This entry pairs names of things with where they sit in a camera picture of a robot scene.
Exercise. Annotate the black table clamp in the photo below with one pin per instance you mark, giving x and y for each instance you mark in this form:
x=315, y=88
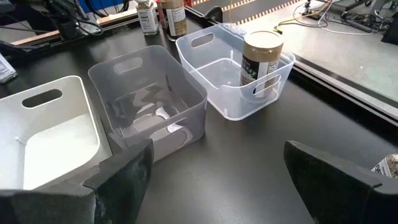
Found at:
x=214, y=14

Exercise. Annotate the tilted computer monitor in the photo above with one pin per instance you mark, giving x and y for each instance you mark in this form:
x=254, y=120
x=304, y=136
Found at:
x=99, y=4

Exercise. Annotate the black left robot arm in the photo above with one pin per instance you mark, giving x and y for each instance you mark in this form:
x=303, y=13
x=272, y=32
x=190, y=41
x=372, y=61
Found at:
x=62, y=21

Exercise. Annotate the white plastic bin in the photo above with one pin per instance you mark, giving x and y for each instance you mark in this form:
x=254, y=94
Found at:
x=62, y=149

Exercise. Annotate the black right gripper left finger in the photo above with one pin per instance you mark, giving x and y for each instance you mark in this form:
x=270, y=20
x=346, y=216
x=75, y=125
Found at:
x=124, y=186

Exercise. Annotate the red lid spice tin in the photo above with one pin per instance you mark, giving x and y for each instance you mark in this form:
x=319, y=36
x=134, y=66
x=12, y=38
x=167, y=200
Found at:
x=160, y=12

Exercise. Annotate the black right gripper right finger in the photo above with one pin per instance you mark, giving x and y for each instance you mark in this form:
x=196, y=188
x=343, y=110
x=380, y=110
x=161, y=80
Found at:
x=326, y=186

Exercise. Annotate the grey translucent plastic bin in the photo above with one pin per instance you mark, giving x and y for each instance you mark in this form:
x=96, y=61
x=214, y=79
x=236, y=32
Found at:
x=192, y=102

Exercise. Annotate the gold lid spice jar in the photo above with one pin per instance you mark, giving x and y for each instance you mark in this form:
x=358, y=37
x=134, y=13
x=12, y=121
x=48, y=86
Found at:
x=259, y=59
x=175, y=18

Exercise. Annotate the black floor equipment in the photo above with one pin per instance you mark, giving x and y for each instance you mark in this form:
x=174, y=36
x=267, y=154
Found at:
x=363, y=21

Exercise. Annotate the clear plastic bin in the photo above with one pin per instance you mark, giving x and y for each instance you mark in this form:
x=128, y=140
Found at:
x=199, y=62

